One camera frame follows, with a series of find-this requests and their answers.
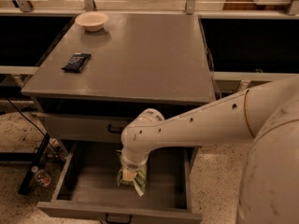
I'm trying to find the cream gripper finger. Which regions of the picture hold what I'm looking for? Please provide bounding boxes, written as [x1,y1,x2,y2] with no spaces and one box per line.
[122,169,137,181]

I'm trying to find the open grey middle drawer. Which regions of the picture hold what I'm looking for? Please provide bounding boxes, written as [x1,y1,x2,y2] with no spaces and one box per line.
[37,142,202,224]

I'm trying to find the black cable on floor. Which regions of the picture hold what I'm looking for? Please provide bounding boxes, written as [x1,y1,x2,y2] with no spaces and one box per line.
[4,97,64,163]

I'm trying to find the dark blue snack packet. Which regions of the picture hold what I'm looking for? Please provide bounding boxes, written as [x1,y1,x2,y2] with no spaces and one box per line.
[62,53,91,73]

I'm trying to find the metal bracket under shelf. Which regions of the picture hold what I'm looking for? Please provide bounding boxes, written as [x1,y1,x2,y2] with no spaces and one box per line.
[237,80,251,91]

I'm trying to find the black middle drawer handle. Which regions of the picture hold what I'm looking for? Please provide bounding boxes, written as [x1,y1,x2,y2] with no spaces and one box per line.
[105,214,132,224]

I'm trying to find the white paper bowl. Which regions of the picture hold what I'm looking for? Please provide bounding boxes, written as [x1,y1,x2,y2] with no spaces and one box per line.
[75,11,108,32]

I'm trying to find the black drawer handle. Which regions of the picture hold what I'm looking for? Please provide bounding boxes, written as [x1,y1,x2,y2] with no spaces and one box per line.
[105,214,132,224]
[107,124,123,133]

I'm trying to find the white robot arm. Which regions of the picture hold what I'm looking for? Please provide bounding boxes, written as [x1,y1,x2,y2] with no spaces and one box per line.
[121,76,299,224]

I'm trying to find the small plastic bottle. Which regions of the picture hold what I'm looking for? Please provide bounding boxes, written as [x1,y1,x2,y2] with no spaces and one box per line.
[31,166,51,187]

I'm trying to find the grey drawer cabinet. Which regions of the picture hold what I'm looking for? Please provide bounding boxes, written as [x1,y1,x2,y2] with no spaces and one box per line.
[21,12,217,224]

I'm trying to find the closed grey upper drawer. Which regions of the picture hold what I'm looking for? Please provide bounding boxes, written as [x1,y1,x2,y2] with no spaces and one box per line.
[37,113,132,143]

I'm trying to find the green jalapeno chip bag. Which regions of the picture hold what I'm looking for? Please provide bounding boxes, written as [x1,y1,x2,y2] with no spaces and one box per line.
[117,165,147,197]

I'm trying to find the black metal floor leg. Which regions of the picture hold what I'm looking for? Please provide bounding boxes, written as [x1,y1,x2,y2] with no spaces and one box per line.
[18,133,50,195]

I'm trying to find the black upper drawer handle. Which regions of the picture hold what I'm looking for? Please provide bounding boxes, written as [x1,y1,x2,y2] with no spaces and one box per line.
[107,124,123,133]

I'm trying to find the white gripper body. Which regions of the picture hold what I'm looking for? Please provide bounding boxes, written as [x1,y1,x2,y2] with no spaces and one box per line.
[121,149,149,172]

